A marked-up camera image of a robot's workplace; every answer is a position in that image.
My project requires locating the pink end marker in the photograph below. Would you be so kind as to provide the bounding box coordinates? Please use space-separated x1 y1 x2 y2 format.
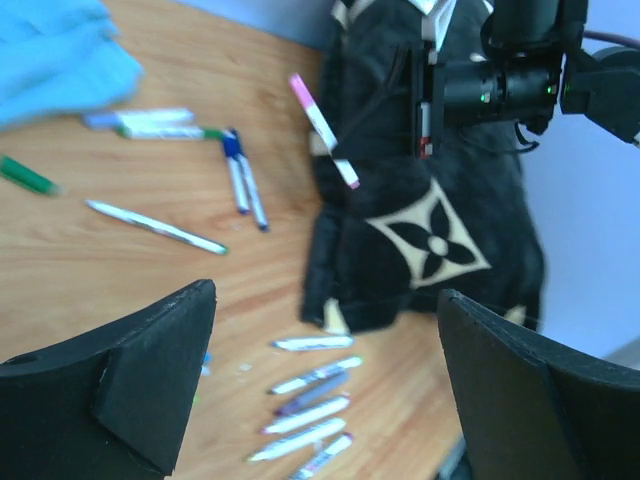
289 73 360 189

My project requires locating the pink cap marker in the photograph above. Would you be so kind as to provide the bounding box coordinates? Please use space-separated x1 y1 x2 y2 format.
262 395 351 435

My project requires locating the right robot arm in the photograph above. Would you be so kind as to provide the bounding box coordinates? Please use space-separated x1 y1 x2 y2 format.
411 1 639 158

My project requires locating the dark green cap marker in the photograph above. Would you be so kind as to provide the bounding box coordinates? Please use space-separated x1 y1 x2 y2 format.
85 200 229 255

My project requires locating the dark blue marker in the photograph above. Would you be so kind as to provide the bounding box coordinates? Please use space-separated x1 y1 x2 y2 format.
229 128 270 232

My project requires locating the grey marker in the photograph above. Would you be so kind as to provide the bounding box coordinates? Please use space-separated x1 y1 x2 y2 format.
274 371 350 416

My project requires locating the light blue folded cloth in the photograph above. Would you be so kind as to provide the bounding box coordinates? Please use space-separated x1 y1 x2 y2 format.
1 1 144 131

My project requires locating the peach cap marker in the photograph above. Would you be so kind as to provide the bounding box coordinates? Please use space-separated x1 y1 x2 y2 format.
247 418 346 462

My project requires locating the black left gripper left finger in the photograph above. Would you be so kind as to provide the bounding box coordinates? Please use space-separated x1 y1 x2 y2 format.
1 279 217 479

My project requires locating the dark green pen cap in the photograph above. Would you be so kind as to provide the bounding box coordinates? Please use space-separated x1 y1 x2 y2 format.
1 156 63 196

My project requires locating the teal pen cap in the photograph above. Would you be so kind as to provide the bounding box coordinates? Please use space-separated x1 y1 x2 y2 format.
201 352 212 376

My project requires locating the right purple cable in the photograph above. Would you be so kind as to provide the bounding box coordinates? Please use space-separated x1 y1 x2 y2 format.
582 29 640 51

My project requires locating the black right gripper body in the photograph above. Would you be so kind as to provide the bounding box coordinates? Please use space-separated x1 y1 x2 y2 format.
411 42 562 158

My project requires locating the purple cap marker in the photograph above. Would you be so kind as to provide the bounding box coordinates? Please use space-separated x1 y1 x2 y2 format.
288 433 353 480

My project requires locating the lilac cap marker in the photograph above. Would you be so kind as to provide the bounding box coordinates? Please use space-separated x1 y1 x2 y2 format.
82 107 196 131

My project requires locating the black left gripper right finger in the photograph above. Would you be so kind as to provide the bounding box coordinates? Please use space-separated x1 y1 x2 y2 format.
437 290 639 479

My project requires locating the black floral plush blanket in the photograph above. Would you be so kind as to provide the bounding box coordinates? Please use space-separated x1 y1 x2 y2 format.
300 1 545 334

